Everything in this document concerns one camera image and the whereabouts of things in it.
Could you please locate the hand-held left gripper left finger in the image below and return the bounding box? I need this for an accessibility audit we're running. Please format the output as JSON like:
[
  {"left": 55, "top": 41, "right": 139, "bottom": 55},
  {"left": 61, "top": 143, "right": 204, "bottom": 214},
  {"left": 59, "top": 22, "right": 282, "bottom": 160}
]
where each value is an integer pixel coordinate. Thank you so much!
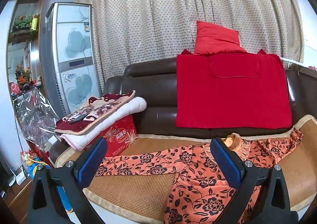
[{"left": 27, "top": 137, "right": 108, "bottom": 224}]

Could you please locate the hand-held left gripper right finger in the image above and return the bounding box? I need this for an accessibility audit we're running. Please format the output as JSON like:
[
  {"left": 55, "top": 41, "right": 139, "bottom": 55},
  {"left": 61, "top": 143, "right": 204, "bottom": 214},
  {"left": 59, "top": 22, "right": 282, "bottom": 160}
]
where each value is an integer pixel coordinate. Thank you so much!
[{"left": 210, "top": 137, "right": 291, "bottom": 224}]

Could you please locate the orange floral shirt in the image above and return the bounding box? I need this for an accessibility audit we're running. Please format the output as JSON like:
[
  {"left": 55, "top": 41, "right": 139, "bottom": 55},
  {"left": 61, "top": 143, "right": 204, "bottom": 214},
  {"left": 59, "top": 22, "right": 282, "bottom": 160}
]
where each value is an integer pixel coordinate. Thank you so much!
[{"left": 95, "top": 127, "right": 304, "bottom": 224}]

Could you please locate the red printed box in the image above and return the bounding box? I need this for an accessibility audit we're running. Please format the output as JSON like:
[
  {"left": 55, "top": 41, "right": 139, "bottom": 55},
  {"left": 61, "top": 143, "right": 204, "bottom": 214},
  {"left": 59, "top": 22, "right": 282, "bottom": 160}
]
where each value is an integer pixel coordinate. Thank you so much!
[{"left": 99, "top": 115, "right": 138, "bottom": 158}]

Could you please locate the woven bamboo seat mat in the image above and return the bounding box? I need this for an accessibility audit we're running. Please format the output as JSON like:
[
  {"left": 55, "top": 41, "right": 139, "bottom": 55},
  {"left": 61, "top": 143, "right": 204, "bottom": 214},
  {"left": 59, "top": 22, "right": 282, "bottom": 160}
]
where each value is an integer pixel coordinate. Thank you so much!
[{"left": 54, "top": 115, "right": 317, "bottom": 224}]

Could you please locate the black remote control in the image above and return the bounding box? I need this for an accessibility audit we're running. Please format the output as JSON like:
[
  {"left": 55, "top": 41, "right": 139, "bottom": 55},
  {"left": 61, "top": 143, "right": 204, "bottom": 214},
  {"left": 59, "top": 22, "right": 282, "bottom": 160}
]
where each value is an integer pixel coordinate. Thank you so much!
[{"left": 69, "top": 114, "right": 87, "bottom": 125}]

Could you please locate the maroon floral folded blanket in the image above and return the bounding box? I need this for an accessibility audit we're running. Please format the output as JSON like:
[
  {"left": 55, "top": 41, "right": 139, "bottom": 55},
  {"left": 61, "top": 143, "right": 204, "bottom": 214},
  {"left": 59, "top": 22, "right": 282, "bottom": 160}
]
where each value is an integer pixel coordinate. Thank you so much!
[{"left": 54, "top": 90, "right": 136, "bottom": 136}]

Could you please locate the white folded quilt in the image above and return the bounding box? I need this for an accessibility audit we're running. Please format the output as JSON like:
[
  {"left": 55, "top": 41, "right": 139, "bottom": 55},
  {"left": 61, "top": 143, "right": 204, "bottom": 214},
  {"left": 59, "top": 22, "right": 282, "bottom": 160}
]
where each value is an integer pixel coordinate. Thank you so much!
[{"left": 59, "top": 97, "right": 147, "bottom": 151}]

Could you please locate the blue plastic toy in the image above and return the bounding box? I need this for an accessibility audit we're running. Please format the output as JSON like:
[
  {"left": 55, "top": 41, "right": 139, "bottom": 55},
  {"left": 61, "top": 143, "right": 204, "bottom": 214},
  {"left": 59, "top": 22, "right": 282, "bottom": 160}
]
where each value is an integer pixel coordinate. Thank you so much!
[{"left": 23, "top": 151, "right": 72, "bottom": 215}]

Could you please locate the red knitted blanket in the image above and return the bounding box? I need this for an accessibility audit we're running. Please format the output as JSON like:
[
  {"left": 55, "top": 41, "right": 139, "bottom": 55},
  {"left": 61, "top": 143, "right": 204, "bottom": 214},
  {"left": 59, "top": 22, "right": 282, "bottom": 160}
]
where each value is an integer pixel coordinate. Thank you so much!
[{"left": 175, "top": 49, "right": 293, "bottom": 130}]

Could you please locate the clear plastic wrap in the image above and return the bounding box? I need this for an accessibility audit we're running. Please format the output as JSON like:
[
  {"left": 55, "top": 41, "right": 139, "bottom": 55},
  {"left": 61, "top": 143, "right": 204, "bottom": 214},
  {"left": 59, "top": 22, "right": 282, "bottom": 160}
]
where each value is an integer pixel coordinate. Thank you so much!
[{"left": 13, "top": 89, "right": 60, "bottom": 145}]

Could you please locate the brown leather sofa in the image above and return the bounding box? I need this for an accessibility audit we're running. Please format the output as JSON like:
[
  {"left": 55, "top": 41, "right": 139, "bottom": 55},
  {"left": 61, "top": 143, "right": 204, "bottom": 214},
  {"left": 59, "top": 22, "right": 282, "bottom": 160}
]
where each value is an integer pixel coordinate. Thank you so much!
[{"left": 50, "top": 57, "right": 317, "bottom": 165}]

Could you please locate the orange flower arrangement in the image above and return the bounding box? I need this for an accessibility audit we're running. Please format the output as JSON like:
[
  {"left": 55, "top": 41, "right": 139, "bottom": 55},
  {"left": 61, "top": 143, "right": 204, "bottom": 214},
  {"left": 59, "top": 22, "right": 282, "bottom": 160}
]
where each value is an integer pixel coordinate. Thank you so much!
[{"left": 15, "top": 64, "right": 32, "bottom": 84}]

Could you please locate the silver floral standing air conditioner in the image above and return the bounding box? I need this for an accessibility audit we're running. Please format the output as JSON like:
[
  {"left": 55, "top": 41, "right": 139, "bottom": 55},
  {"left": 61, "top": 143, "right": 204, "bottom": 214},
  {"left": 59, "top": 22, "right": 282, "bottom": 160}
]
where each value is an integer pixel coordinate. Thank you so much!
[{"left": 40, "top": 2, "right": 103, "bottom": 116}]

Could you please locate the red pillow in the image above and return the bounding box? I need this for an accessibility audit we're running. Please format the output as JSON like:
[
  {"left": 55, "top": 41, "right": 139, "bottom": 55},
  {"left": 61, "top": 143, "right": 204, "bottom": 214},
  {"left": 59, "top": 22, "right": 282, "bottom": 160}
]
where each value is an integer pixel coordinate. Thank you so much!
[{"left": 194, "top": 21, "right": 247, "bottom": 56}]

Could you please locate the yellow bottle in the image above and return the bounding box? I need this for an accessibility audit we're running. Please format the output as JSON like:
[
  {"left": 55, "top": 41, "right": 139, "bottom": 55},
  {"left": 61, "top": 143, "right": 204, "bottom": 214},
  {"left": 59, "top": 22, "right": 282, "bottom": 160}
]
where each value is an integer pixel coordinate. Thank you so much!
[{"left": 30, "top": 15, "right": 40, "bottom": 30}]

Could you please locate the beige dotted curtain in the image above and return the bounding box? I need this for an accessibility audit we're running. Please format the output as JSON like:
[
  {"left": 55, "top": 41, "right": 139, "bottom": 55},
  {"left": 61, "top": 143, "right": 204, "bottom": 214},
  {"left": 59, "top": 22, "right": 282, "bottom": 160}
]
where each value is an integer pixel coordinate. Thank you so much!
[{"left": 74, "top": 0, "right": 305, "bottom": 91}]

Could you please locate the green ornament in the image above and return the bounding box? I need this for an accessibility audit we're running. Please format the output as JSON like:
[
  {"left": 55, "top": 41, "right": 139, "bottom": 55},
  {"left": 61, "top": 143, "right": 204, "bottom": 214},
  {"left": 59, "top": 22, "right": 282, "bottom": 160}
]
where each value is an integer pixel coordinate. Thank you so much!
[{"left": 13, "top": 15, "right": 34, "bottom": 28}]

